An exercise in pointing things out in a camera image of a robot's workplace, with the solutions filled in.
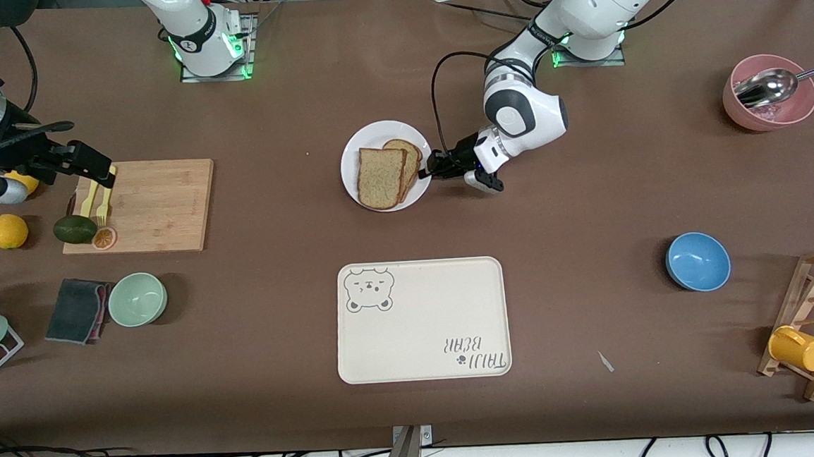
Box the white round plate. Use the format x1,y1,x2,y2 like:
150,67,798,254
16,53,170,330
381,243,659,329
338,118,436,215

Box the yellow lemon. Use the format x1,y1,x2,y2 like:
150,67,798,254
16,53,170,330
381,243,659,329
0,213,30,250
6,169,41,196

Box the yellow plastic fork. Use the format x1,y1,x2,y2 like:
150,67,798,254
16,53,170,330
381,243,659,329
93,169,120,227

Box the dark green avocado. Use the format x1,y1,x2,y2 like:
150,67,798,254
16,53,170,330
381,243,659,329
51,214,97,246

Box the bamboo cutting board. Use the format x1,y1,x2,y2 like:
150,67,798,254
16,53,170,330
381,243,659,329
57,157,219,260

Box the dark grey cloth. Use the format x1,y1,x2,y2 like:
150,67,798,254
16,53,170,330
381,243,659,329
42,276,111,348

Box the pink cloth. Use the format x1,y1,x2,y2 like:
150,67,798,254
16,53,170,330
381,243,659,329
89,282,115,342

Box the pale green bowl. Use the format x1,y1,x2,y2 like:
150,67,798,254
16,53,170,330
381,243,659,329
106,271,170,329

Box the cream bear print tray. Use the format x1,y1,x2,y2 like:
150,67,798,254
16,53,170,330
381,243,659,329
331,255,514,386

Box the blue bowl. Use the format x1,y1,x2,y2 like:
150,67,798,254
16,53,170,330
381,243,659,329
664,230,733,295

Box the pink translucent granules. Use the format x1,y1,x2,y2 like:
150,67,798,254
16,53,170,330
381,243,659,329
742,99,801,124

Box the metal ladle spoon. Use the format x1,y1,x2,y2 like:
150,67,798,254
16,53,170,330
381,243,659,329
731,61,814,109

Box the pink bowl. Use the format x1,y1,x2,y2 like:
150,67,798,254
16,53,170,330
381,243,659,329
720,51,814,134

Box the yellow mug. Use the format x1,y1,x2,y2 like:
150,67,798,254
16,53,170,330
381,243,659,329
767,324,814,375

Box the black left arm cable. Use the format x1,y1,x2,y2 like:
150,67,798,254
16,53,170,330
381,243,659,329
425,0,727,158

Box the black cable on table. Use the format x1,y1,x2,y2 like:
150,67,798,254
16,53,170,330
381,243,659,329
428,0,551,33

